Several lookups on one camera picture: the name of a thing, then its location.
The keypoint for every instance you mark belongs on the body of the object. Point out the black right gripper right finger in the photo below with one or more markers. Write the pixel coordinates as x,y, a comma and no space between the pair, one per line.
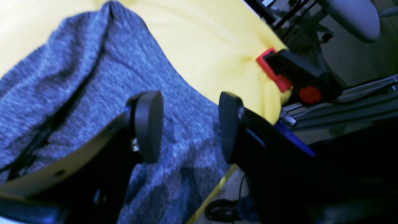
350,180

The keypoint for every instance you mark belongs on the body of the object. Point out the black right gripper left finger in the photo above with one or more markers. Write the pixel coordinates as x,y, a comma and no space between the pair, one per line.
89,185

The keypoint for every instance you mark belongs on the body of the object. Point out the red black clamp right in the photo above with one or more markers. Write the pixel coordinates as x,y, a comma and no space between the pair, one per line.
308,83

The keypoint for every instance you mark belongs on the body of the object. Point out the yellow table cloth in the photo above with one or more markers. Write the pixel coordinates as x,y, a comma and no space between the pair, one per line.
68,68

